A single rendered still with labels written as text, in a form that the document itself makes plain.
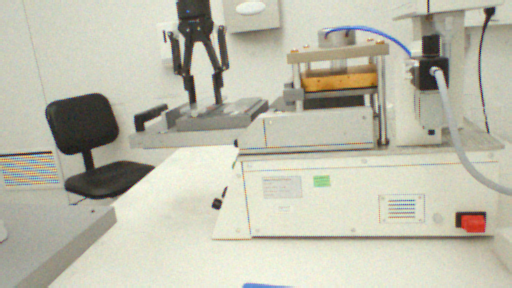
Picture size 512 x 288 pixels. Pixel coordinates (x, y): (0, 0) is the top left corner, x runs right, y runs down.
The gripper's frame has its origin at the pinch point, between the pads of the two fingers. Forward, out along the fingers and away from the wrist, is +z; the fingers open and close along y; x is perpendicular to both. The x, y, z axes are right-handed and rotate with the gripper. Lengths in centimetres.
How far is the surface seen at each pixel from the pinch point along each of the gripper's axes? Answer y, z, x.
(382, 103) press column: -38.0, 3.1, 13.8
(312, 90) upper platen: -25.5, 0.2, 10.7
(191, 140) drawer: 0.3, 8.8, 11.2
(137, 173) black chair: 85, 56, -108
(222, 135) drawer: -6.7, 8.1, 11.3
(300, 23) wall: -10, -18, -148
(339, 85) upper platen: -30.6, -0.3, 10.7
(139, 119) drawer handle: 13.4, 4.3, 7.6
